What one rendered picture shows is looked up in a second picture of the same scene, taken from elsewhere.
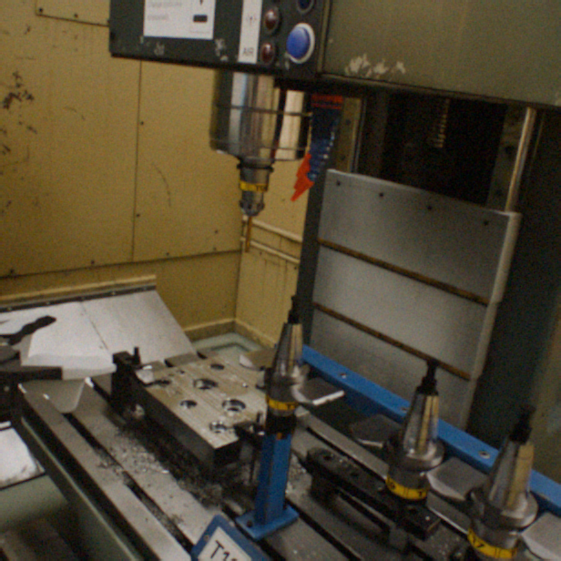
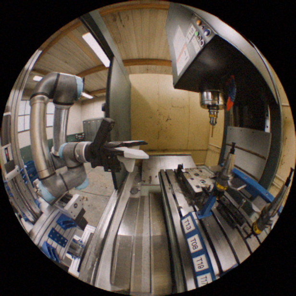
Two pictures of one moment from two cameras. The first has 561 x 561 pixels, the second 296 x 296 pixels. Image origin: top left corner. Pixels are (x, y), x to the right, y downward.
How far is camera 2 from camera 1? 0.51 m
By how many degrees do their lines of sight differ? 42
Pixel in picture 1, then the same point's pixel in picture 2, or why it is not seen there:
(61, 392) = (127, 163)
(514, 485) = not seen: outside the picture
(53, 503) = not seen: hidden behind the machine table
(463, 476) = not seen: outside the picture
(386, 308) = (241, 160)
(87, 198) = (179, 137)
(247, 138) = (209, 98)
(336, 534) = (219, 221)
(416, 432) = (277, 207)
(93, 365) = (137, 153)
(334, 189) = (229, 130)
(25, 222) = (168, 140)
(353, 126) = (232, 115)
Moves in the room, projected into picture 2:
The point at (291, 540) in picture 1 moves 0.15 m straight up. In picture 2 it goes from (208, 221) to (220, 203)
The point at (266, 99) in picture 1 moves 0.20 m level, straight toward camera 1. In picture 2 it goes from (213, 87) to (209, 62)
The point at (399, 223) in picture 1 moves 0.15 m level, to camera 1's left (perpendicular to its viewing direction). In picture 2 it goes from (245, 137) to (230, 134)
